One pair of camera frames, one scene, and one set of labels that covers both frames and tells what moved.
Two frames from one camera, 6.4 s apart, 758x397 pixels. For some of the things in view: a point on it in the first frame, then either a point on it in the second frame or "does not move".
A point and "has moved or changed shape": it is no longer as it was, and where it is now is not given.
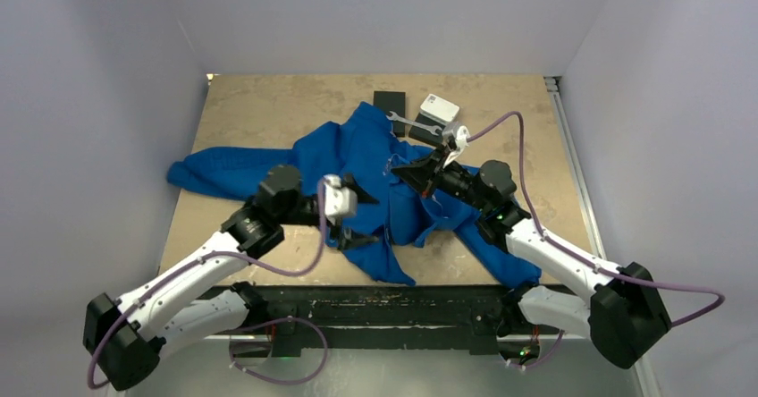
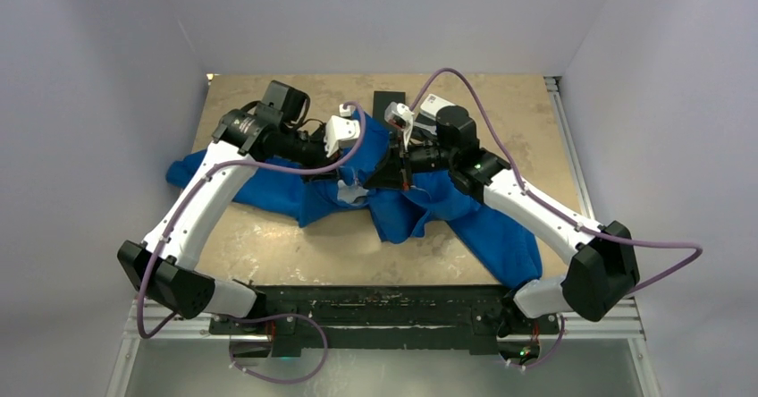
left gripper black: [346, 238] to [322, 160]
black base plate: [447, 318] does not move
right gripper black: [421, 173] to [389, 172]
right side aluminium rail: [554, 84] does not move
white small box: [439, 109] does not move
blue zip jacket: [343, 161] has moved or changed shape
